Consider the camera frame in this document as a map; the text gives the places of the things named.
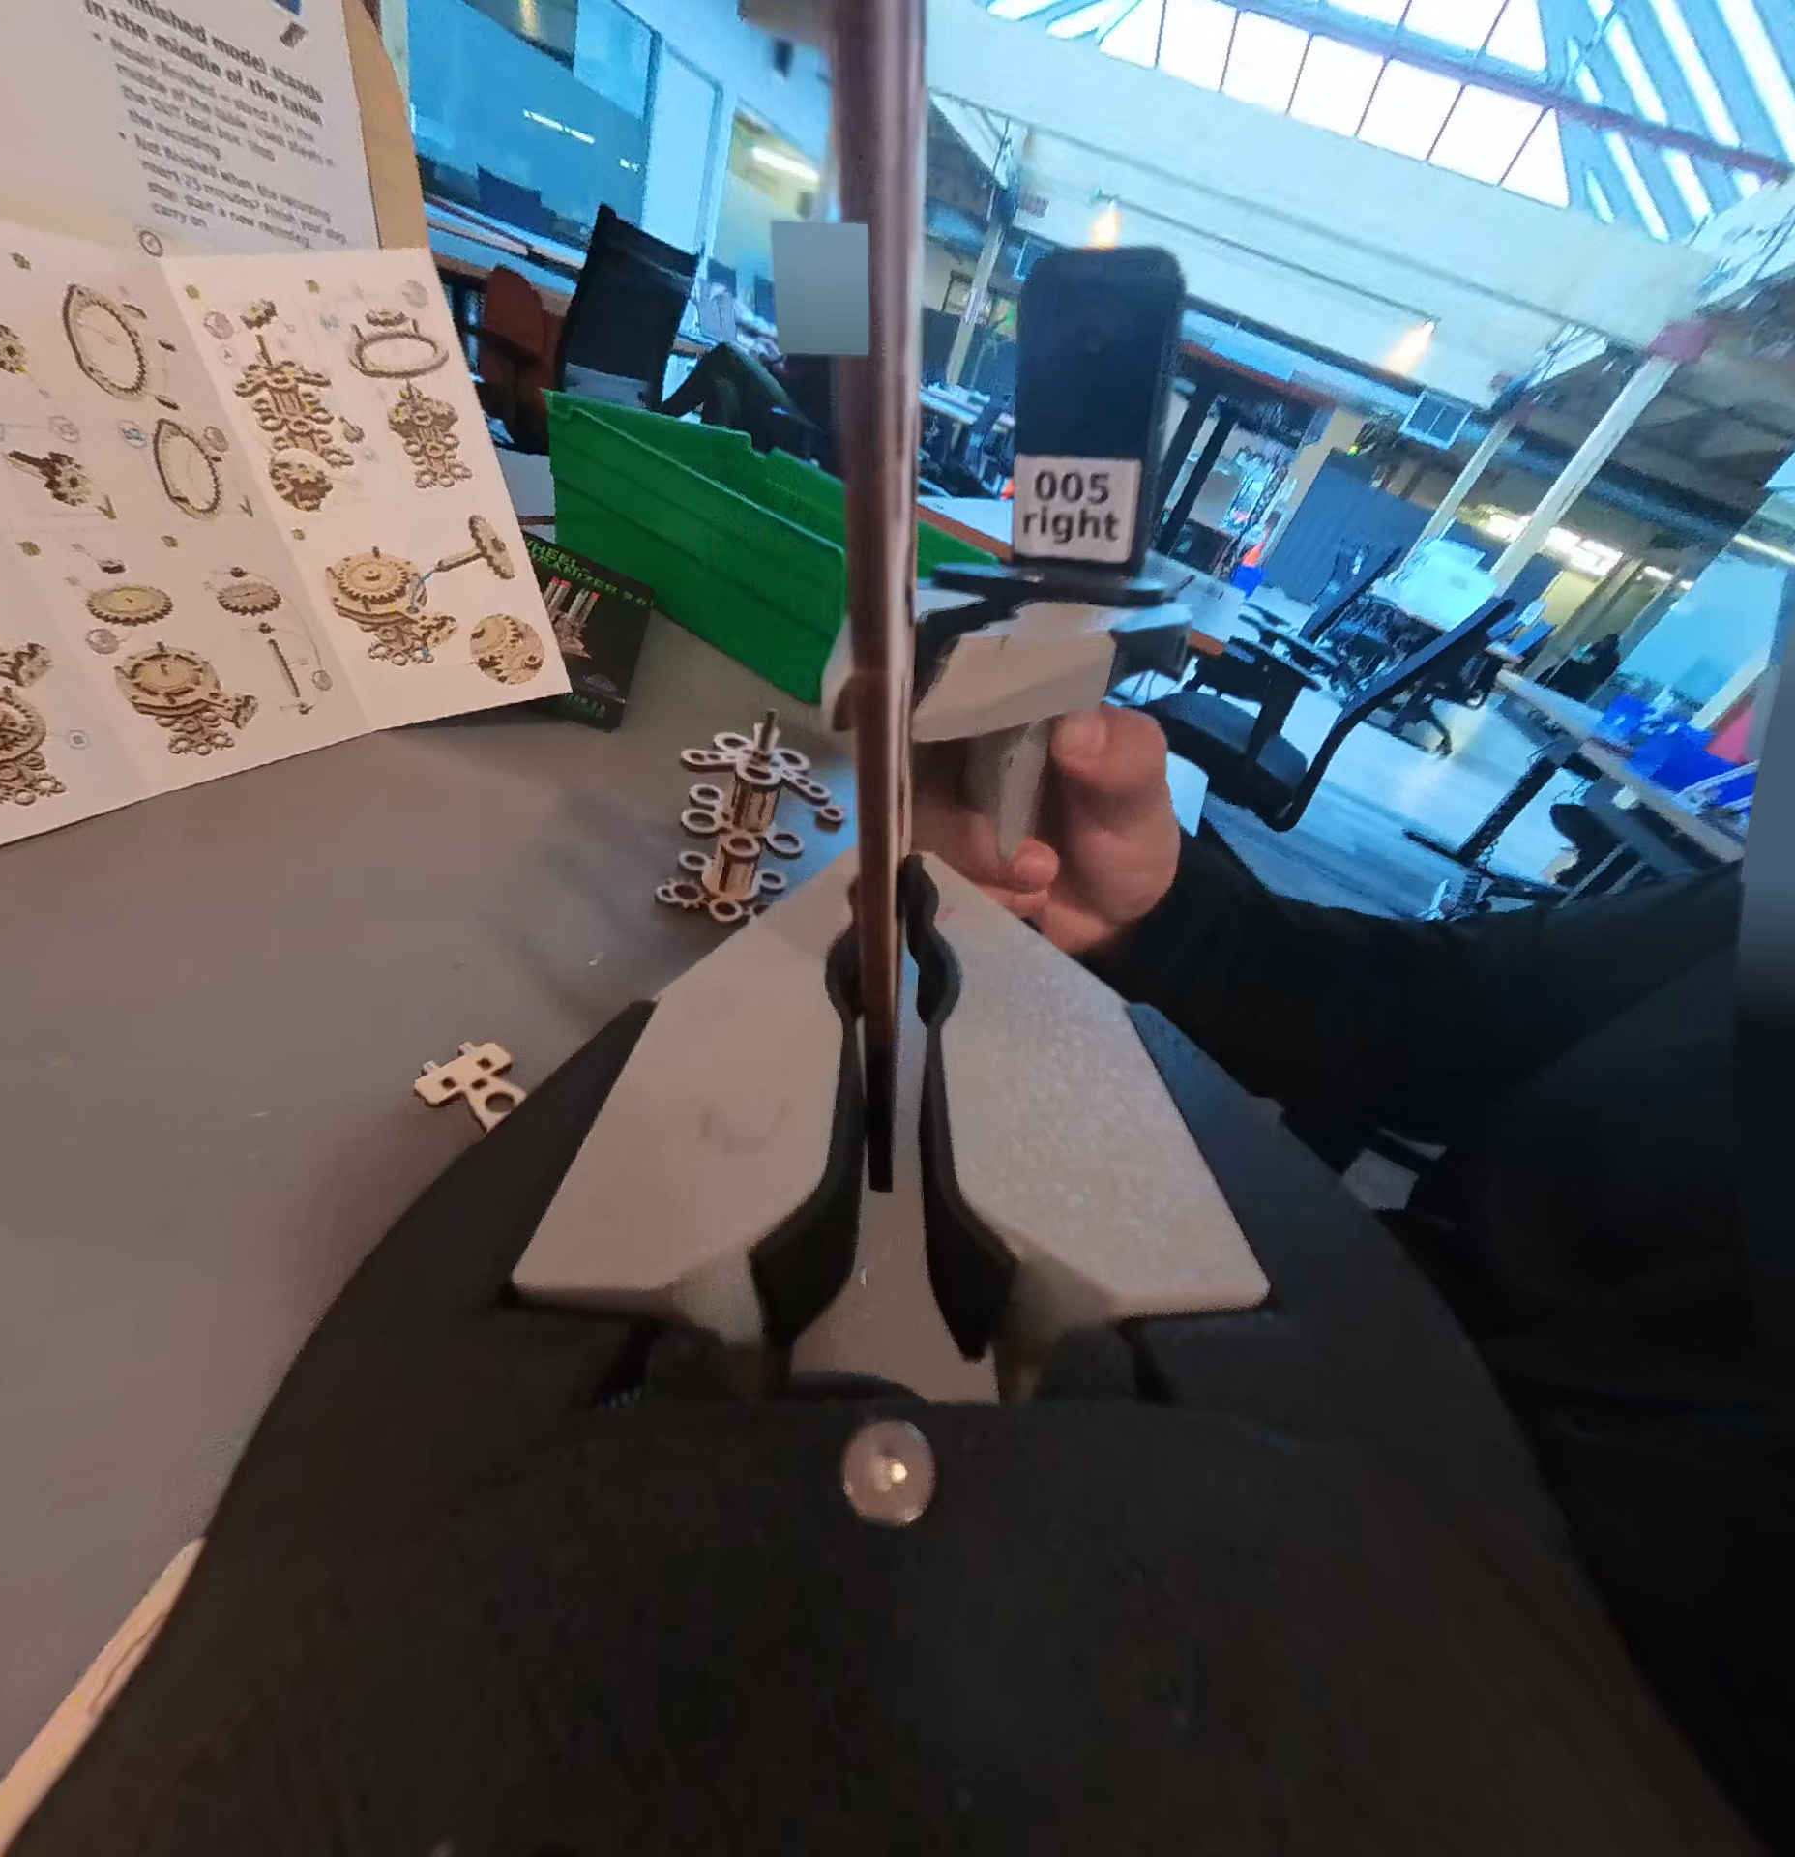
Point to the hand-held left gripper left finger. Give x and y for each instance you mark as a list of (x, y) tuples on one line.
[(695, 1146)]

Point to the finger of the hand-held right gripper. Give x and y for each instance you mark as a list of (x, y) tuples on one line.
[(955, 627), (1042, 676)]

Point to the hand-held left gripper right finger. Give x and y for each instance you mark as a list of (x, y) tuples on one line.
[(1086, 1146)]

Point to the wooden sheet with spoked wheel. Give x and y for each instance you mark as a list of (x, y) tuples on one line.
[(881, 435)]

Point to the wooden model assembly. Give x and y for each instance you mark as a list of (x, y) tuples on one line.
[(745, 813)]

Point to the person's right forearm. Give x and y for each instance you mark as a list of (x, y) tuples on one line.
[(1347, 985)]

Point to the person's right hand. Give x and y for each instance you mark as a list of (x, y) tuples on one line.
[(1116, 827)]

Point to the black office chair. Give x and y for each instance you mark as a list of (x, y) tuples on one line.
[(628, 305), (1231, 734)]

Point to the small wooden connector part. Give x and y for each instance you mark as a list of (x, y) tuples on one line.
[(470, 1077)]

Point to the green plastic bin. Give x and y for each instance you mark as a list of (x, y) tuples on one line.
[(695, 579)]

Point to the black kit box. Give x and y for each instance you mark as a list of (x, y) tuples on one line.
[(586, 639)]

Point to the person's black top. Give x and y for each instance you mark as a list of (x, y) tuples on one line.
[(1595, 1307)]

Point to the folded assembly instruction booklet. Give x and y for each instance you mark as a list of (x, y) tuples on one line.
[(259, 552)]

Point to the wooden sheet with lobed cutouts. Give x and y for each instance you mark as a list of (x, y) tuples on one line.
[(71, 1712)]

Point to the white instruction poster board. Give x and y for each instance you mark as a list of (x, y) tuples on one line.
[(159, 101)]

